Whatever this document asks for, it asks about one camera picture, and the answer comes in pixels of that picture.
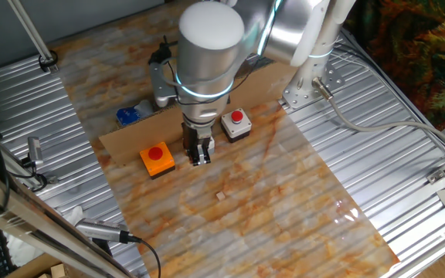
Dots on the aluminium frame bar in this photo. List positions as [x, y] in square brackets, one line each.
[14, 216]

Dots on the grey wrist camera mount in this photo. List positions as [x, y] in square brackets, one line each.
[160, 85]

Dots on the small grey camera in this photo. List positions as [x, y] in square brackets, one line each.
[35, 148]

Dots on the colourful patterned cloth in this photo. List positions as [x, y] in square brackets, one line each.
[419, 46]

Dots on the light wooden block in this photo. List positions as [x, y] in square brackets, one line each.
[58, 271]

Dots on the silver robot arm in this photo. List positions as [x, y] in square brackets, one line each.
[211, 58]

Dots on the blue tissue pack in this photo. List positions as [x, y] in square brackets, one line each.
[128, 116]

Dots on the brown cardboard wall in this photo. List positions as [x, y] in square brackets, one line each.
[145, 135]

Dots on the white crumpled cloth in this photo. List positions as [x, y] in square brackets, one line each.
[23, 251]

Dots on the small wooden cube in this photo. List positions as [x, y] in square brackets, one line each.
[220, 196]

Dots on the tan wooden board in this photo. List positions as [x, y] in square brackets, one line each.
[29, 268]

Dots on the long grey camera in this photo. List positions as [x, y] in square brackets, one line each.
[99, 229]

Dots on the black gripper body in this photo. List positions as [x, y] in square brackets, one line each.
[195, 133]

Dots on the orange box red button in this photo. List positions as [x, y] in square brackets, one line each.
[164, 164]

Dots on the thin metal rod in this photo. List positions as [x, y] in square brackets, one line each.
[29, 27]

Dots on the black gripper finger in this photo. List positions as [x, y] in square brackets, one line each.
[205, 152]
[194, 156]

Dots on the white black box red button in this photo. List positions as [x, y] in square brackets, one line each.
[236, 127]

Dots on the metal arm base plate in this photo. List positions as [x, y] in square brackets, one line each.
[296, 98]

